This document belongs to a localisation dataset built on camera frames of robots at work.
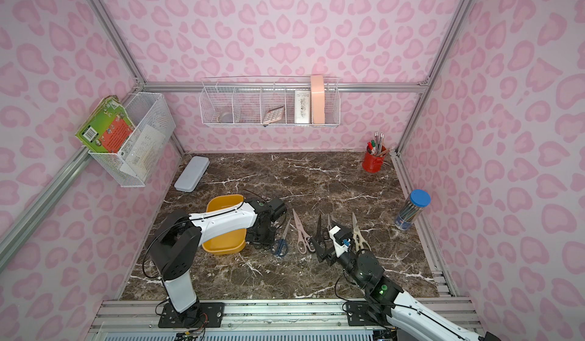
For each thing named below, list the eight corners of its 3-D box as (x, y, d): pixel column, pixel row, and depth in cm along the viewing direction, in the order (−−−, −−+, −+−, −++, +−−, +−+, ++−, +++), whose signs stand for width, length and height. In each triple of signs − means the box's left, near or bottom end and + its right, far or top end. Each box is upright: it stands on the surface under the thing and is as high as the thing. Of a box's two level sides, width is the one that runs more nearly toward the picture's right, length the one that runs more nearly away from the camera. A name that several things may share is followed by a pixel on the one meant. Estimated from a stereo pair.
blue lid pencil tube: (392, 226, 95) (410, 199, 79) (398, 214, 99) (416, 186, 83) (406, 234, 93) (427, 208, 77) (412, 221, 96) (433, 194, 81)
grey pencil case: (174, 190, 108) (172, 187, 106) (195, 158, 121) (193, 155, 119) (193, 193, 107) (191, 189, 105) (211, 161, 120) (210, 157, 118)
